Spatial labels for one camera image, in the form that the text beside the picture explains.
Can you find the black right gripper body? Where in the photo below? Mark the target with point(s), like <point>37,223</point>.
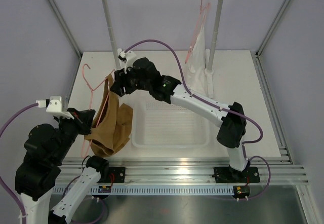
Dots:
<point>130,79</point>

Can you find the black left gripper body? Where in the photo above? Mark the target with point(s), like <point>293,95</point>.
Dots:
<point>81,126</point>

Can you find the pink wire hanger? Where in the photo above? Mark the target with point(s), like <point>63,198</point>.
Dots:
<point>199,23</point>
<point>84,150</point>

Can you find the tan tank top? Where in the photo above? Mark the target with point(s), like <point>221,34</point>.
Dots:
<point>112,125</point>

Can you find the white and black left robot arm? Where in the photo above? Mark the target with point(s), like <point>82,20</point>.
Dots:
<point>46,148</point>

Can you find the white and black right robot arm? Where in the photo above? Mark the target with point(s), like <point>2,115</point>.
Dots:
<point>230,119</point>

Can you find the white tank top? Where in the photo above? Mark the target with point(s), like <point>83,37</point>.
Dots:
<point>196,63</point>

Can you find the white perforated plastic basket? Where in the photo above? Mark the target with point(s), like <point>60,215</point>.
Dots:
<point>157,124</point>

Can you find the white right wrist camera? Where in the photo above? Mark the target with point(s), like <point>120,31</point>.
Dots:
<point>128,58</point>

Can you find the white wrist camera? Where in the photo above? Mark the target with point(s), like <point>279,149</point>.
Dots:
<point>58,107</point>
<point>128,58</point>

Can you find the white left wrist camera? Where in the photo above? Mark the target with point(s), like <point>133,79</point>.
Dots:
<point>58,107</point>

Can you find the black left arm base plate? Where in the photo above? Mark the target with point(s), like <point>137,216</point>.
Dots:
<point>116,175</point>

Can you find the white slotted cable duct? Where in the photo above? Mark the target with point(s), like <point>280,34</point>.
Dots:
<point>167,190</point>

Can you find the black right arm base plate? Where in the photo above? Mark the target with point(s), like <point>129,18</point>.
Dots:
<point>229,175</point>

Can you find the aluminium mounting rail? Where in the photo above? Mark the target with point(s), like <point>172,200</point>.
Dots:
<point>199,171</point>

